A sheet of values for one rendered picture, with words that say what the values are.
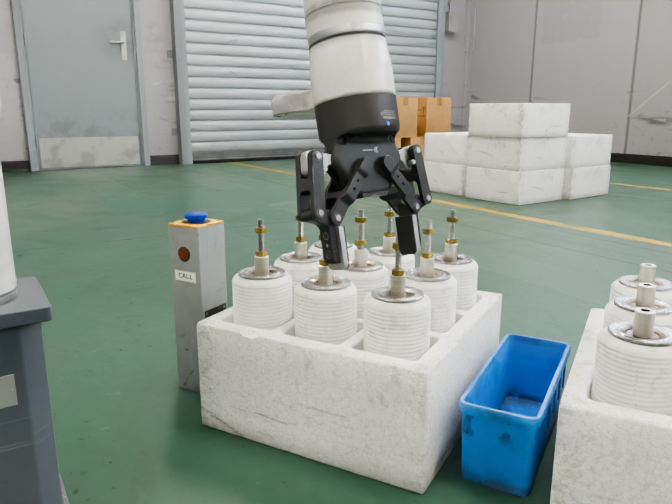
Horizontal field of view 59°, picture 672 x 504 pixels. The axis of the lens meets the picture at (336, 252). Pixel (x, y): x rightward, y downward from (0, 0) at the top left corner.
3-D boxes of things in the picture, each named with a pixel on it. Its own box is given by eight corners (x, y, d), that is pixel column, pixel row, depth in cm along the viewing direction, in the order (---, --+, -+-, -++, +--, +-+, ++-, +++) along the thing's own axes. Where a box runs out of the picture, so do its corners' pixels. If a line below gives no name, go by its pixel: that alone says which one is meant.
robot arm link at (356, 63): (339, 119, 63) (331, 60, 63) (419, 93, 55) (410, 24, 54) (268, 120, 57) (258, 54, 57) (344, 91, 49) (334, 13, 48)
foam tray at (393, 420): (423, 496, 81) (427, 373, 77) (201, 424, 99) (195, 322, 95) (496, 383, 114) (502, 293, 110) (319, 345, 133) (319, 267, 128)
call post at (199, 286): (206, 396, 109) (197, 228, 102) (177, 387, 113) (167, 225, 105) (231, 381, 115) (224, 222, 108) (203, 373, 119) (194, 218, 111)
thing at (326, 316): (311, 376, 101) (310, 273, 97) (364, 385, 98) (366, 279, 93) (285, 401, 93) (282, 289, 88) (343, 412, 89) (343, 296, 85)
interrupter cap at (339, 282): (313, 276, 96) (313, 272, 96) (357, 281, 93) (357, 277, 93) (292, 289, 89) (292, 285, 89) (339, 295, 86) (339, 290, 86)
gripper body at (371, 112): (346, 82, 49) (362, 197, 49) (415, 85, 54) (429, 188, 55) (292, 103, 55) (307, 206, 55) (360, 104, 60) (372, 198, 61)
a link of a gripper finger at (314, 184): (304, 153, 52) (313, 220, 53) (287, 154, 51) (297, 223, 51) (323, 148, 50) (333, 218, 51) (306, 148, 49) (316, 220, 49)
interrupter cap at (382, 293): (360, 297, 85) (360, 293, 85) (392, 286, 91) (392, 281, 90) (403, 309, 80) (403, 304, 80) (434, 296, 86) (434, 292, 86)
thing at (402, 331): (349, 411, 89) (349, 295, 85) (388, 390, 96) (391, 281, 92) (401, 434, 83) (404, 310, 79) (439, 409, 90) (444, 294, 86)
